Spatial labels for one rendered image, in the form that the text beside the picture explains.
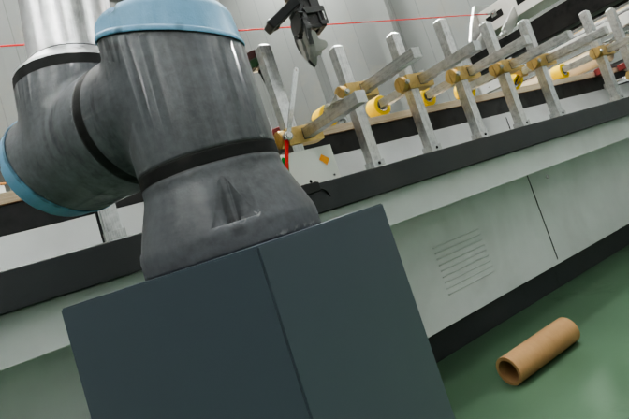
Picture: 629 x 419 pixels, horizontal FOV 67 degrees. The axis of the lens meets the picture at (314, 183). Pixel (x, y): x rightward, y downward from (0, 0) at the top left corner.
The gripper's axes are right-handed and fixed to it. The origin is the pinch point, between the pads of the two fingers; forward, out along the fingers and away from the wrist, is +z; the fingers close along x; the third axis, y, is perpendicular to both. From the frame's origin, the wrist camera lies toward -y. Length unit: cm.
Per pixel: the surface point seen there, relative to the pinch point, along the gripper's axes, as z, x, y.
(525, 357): 95, -1, 33
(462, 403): 101, 6, 14
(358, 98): 17.3, -18.5, -0.6
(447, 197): 47, 18, 41
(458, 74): 7, 19, 63
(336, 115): 17.8, -9.2, -2.7
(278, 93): 4.3, 8.1, -8.7
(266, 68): -3.5, 8.2, -9.7
